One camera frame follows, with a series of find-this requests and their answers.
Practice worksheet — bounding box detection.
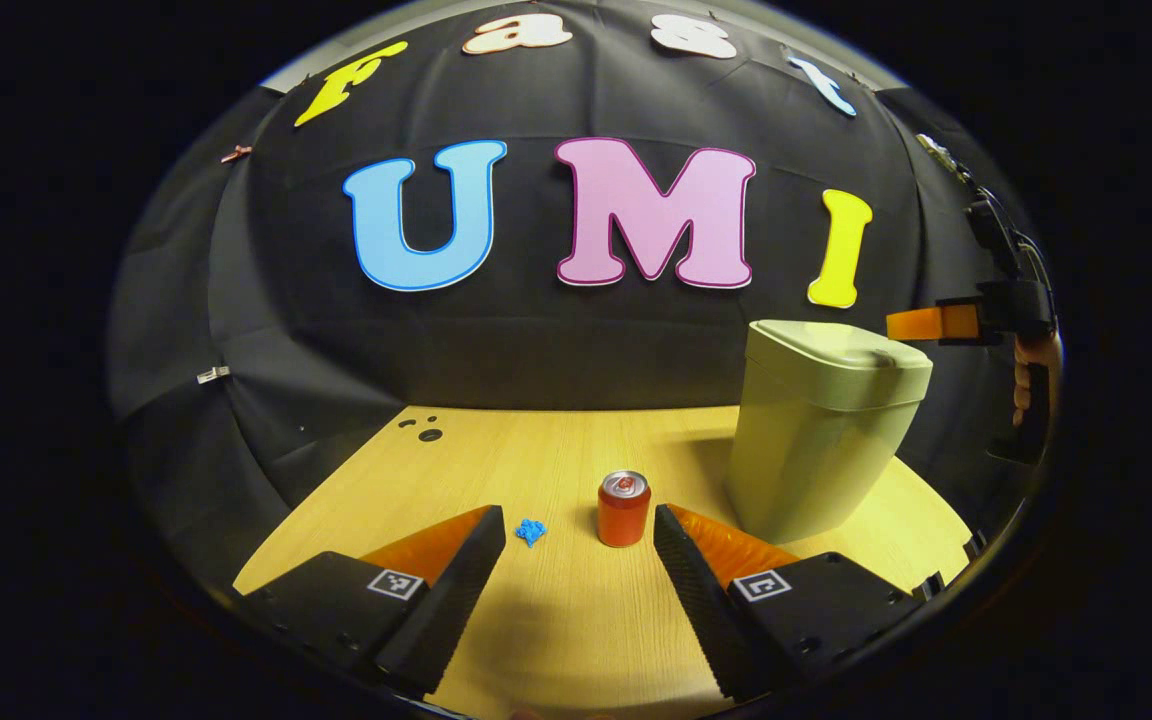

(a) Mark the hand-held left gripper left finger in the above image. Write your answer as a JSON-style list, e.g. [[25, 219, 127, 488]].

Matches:
[[236, 505, 507, 699]]

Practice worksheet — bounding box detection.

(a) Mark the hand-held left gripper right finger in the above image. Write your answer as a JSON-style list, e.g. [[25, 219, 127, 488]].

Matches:
[[653, 503, 927, 703]]

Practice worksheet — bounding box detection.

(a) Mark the red pop can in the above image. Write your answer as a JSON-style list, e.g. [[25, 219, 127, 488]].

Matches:
[[597, 470, 652, 548]]

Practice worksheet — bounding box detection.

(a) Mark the pale green desktop garbage bin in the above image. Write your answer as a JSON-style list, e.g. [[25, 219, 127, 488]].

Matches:
[[726, 319, 934, 546]]

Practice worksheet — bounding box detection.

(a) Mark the wooden desktop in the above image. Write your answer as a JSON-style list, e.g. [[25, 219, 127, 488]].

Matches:
[[233, 405, 974, 720]]

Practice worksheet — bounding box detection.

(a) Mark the black backdrop cloth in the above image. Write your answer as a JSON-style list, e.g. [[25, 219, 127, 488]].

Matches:
[[106, 0, 1062, 591]]

